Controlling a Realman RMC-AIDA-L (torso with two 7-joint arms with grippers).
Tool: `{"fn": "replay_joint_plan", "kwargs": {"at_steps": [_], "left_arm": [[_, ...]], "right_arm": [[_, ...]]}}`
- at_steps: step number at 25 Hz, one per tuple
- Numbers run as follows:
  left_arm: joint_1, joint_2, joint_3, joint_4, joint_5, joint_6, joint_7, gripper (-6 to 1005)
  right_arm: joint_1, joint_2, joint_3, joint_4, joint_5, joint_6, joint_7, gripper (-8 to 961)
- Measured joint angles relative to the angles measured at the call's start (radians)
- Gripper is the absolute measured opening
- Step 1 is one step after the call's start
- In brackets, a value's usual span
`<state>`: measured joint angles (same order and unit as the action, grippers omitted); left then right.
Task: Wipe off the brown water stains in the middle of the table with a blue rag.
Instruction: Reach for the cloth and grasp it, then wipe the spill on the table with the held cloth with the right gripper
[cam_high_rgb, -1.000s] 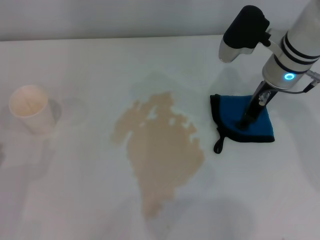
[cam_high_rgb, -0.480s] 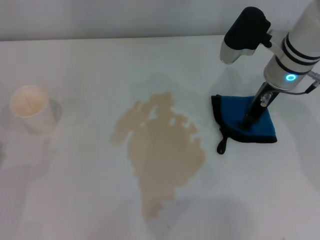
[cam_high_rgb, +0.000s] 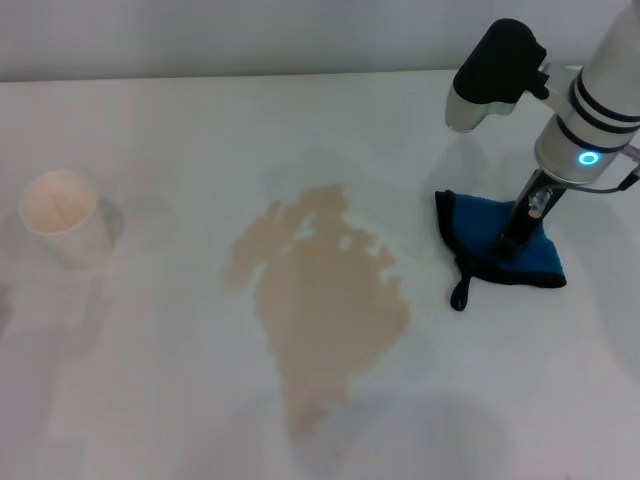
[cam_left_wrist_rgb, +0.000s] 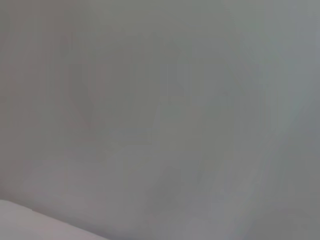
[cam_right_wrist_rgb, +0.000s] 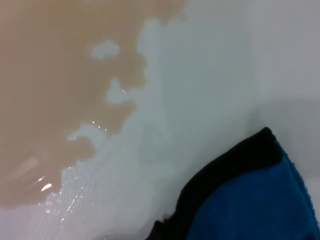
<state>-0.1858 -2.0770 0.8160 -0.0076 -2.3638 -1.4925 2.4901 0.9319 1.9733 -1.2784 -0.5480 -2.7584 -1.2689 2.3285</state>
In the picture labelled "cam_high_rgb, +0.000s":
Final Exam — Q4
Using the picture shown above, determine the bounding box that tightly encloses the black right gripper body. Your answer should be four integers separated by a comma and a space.
503, 168, 569, 242

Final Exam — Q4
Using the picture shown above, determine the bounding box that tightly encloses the blue rag with black trim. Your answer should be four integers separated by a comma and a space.
432, 188, 569, 312

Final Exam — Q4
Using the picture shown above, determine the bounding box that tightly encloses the brown water stain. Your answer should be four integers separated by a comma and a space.
221, 182, 413, 441

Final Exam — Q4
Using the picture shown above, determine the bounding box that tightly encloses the white paper cup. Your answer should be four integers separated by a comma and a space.
18, 168, 119, 271

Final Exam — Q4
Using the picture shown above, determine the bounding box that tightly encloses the thin grey wrist cable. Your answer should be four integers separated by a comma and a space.
564, 143, 640, 194

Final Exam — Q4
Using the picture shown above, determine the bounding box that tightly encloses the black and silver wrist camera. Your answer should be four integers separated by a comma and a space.
444, 18, 552, 135

